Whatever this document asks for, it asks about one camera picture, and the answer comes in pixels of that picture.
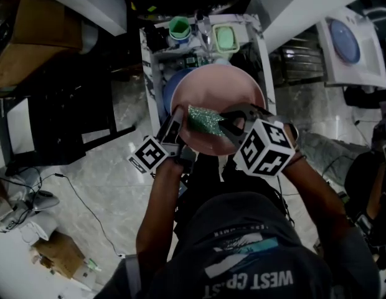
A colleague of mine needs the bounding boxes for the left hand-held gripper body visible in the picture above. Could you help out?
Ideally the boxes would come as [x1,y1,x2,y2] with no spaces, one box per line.
[127,107,197,176]

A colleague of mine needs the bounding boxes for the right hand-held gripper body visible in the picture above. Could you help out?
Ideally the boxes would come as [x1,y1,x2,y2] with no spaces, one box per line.
[227,103,300,178]

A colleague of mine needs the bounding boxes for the green mesh scrubber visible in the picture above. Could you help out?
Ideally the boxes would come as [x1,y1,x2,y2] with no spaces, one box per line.
[186,104,232,138]

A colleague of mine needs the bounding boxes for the pink plate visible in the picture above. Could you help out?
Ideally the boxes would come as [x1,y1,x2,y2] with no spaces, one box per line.
[170,65,267,157]

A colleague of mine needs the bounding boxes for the person's left forearm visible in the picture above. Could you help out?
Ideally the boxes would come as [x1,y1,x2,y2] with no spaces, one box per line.
[135,158,185,277]

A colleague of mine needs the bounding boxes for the person's right forearm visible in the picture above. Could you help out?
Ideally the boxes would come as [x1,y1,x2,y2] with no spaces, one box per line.
[280,153,353,255]

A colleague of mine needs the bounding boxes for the blue plastic basin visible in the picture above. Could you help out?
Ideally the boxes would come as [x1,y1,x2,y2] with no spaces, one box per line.
[162,67,197,118]

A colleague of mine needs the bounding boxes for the white marble sink unit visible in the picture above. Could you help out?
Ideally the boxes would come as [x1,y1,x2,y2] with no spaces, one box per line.
[138,12,278,136]

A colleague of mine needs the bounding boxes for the cream soap dish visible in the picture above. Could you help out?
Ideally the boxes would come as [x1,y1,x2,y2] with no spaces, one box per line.
[210,23,241,55]

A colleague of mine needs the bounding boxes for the green soap bar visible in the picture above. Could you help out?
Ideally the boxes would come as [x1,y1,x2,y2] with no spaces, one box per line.
[216,26,236,50]

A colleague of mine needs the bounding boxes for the dark metal rack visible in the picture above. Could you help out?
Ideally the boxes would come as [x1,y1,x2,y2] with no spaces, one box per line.
[268,36,326,86]

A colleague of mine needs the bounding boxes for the chrome faucet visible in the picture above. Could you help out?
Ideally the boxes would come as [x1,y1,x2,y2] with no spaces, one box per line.
[194,10,214,60]

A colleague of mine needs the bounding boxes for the green plastic cup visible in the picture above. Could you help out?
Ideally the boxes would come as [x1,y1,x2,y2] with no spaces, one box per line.
[167,15,192,45]

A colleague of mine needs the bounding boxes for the black stool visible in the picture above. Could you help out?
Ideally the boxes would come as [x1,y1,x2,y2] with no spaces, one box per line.
[2,69,137,169]

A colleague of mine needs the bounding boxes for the person's dark printed t-shirt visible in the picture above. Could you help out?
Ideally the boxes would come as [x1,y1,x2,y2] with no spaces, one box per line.
[95,191,382,299]

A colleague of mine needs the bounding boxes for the grey handheld device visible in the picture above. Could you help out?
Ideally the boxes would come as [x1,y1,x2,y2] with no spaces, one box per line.
[25,189,60,212]

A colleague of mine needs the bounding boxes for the small green bottle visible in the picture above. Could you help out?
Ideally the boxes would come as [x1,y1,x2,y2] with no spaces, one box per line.
[86,257,103,274]

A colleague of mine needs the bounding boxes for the small brown cardboard box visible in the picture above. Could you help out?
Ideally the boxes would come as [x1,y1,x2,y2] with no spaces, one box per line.
[31,230,87,280]

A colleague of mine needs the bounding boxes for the white washing machine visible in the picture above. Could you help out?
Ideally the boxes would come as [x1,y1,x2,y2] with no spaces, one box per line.
[314,6,386,90]

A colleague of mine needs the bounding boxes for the large brown cardboard box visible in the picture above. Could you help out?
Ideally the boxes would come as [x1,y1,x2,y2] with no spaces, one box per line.
[0,0,85,90]

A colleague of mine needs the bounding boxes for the black floor cable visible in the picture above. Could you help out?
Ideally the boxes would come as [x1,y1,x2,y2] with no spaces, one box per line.
[53,172,126,259]

